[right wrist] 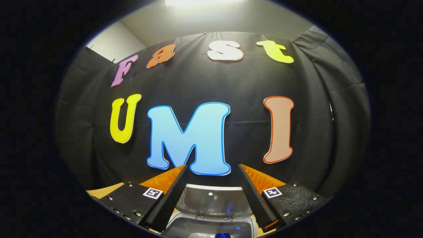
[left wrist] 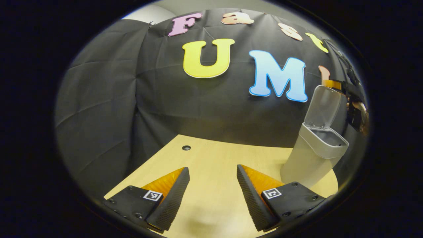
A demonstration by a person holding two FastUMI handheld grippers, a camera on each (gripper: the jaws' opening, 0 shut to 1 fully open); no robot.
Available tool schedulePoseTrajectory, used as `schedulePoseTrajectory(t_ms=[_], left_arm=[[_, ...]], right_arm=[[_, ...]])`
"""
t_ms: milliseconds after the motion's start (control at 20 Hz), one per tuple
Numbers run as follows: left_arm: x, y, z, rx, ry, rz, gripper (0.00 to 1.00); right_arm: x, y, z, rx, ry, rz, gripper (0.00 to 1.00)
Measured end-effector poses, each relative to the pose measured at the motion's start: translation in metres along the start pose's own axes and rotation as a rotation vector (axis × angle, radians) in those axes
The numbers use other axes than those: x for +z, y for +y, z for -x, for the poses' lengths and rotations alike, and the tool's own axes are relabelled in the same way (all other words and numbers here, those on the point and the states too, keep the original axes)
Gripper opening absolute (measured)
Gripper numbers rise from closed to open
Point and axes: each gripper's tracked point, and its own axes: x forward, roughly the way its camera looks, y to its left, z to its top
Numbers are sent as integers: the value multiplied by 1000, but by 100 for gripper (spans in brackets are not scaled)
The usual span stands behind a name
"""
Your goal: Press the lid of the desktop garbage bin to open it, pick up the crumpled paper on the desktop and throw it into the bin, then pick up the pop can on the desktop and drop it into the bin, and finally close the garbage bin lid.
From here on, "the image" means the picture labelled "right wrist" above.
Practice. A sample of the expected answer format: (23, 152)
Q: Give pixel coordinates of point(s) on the black backdrop cloth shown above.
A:
(248, 132)

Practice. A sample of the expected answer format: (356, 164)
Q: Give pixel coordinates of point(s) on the white desktop garbage bin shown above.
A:
(211, 201)

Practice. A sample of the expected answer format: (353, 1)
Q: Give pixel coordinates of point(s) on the blue pop can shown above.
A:
(222, 235)

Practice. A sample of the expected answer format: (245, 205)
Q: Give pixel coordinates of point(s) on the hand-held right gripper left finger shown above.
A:
(168, 201)

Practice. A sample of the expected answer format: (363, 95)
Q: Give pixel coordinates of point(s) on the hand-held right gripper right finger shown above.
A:
(252, 198)

